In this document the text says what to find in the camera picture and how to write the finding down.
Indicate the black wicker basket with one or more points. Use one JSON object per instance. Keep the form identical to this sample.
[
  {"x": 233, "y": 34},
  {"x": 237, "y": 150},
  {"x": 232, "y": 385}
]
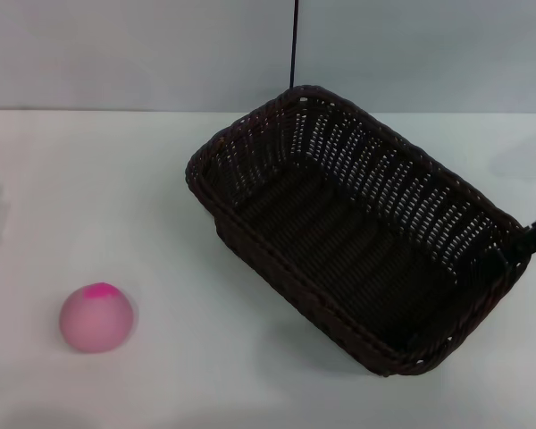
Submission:
[{"x": 339, "y": 241}]

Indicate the pink peach toy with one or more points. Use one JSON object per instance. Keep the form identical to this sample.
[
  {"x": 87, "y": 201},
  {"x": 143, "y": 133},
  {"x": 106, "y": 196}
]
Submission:
[{"x": 96, "y": 319}]

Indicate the black vertical wall strip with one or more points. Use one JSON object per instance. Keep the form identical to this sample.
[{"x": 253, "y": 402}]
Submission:
[{"x": 293, "y": 44}]

